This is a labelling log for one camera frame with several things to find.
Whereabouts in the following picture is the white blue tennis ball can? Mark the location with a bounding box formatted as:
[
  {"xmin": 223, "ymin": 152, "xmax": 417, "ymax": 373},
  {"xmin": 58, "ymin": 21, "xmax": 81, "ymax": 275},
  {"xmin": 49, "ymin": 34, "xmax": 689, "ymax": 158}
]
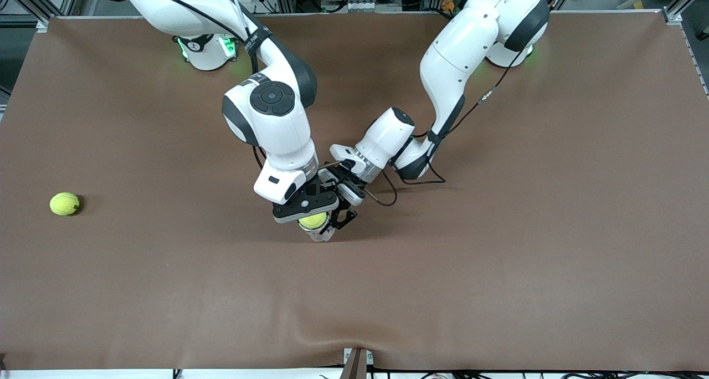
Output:
[{"xmin": 299, "ymin": 224, "xmax": 336, "ymax": 243}]

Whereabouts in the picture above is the large table cover mat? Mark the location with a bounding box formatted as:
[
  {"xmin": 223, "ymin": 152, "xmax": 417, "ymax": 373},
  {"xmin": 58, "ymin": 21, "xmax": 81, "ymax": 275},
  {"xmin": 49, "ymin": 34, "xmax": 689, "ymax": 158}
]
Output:
[{"xmin": 0, "ymin": 13, "xmax": 709, "ymax": 371}]

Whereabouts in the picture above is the metal table edge bracket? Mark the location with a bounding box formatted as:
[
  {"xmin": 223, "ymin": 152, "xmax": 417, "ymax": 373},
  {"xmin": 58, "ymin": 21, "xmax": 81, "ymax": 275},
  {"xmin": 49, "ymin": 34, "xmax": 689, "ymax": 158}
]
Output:
[{"xmin": 343, "ymin": 347, "xmax": 375, "ymax": 379}]

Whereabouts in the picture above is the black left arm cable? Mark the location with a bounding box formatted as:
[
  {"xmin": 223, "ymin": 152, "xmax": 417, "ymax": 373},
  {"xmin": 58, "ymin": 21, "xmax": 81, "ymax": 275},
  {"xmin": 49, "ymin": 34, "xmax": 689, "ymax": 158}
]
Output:
[{"xmin": 366, "ymin": 0, "xmax": 571, "ymax": 207}]

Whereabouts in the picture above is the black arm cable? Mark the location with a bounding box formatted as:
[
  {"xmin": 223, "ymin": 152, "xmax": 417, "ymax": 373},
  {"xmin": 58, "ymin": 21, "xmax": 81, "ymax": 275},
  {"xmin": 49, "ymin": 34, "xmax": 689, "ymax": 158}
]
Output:
[
  {"xmin": 366, "ymin": 0, "xmax": 571, "ymax": 207},
  {"xmin": 122, "ymin": 0, "xmax": 266, "ymax": 172}
]

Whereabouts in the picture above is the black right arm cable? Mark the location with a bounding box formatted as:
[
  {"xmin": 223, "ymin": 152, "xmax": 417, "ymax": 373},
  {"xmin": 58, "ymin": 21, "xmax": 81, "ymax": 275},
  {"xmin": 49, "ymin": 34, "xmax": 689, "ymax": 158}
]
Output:
[{"xmin": 122, "ymin": 0, "xmax": 266, "ymax": 172}]

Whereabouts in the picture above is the aluminium frame profile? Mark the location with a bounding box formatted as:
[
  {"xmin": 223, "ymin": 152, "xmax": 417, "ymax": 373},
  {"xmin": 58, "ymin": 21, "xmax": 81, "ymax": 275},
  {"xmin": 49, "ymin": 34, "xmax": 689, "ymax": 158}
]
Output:
[
  {"xmin": 662, "ymin": 0, "xmax": 698, "ymax": 25},
  {"xmin": 11, "ymin": 0, "xmax": 84, "ymax": 33}
]

